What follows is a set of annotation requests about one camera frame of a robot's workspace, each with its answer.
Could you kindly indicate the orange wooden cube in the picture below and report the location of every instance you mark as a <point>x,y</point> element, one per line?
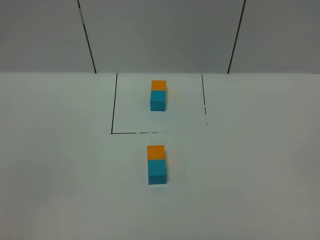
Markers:
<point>156,152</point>

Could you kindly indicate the blue template block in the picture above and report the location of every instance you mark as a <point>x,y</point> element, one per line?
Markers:
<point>158,100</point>

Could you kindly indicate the blue wooden cube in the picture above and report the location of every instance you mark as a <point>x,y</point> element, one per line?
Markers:
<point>157,172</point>

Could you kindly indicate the orange template block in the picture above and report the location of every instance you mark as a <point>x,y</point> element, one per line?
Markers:
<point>158,85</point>

